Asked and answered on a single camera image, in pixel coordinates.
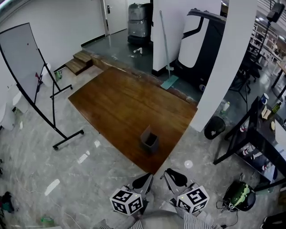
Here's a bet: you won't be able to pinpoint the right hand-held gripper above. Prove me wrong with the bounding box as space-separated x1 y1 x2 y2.
160 168 210 214

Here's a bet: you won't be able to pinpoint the black metal shelf table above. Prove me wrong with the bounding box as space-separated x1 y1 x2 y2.
213 96 286 193

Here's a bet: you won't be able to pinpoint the wooden steps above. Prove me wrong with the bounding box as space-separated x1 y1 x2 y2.
65 50 94 76

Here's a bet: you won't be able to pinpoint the black shoe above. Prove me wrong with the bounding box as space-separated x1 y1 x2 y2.
260 215 286 229

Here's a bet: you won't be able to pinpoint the black office chair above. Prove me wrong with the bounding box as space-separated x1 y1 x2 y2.
229 50 262 93

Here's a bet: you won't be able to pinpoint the person's right forearm striped sleeve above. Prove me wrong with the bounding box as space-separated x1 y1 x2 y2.
174 207 223 229

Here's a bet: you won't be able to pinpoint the black and green helmet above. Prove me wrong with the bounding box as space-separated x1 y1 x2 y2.
223 181 257 212

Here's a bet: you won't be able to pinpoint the white door with handle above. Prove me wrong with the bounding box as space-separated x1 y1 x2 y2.
103 0 129 36

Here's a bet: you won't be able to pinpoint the black cable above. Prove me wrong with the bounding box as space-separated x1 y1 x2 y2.
215 200 240 228

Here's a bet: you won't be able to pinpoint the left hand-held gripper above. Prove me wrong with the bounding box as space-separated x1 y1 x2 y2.
109 173 155 216

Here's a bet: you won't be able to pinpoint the teal flat mop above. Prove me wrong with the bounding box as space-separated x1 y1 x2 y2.
159 10 180 90

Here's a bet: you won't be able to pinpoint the grey wrapped machine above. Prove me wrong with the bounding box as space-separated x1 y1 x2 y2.
127 2 154 46

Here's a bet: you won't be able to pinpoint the whiteboard on black wheeled stand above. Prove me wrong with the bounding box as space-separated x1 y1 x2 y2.
0 22 85 151

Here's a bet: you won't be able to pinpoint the person's left forearm striped sleeve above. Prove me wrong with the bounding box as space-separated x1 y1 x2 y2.
97 215 143 229

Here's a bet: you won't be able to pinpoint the white cylinder bin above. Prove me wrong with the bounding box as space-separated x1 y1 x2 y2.
42 63 55 88

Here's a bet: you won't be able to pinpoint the black speaker on stand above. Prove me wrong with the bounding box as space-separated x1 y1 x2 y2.
254 2 286 65

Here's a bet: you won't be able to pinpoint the clear bottle with green cap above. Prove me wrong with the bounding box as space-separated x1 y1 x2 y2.
220 101 231 116

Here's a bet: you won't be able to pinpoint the grey square pen holder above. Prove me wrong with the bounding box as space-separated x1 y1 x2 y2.
140 125 160 155

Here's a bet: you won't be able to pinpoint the small wooden box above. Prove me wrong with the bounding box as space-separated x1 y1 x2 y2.
261 106 272 121

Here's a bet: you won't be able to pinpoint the green plastic packet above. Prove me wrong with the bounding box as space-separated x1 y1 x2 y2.
40 215 55 227

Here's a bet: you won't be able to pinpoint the person's grey trousers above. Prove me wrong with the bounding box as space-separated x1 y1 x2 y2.
125 209 186 229

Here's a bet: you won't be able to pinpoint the white chair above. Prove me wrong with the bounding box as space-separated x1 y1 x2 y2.
0 84 29 131

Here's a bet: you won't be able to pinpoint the dark green glass bottle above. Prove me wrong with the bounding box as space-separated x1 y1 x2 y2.
270 101 282 116

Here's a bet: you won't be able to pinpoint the black mesh waste bin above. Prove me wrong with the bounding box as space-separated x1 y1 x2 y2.
203 115 227 140

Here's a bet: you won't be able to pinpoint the dark clothing pile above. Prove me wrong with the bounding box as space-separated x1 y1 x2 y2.
0 191 15 213

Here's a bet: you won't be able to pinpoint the white and black service robot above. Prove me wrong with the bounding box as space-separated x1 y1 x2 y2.
177 8 227 92

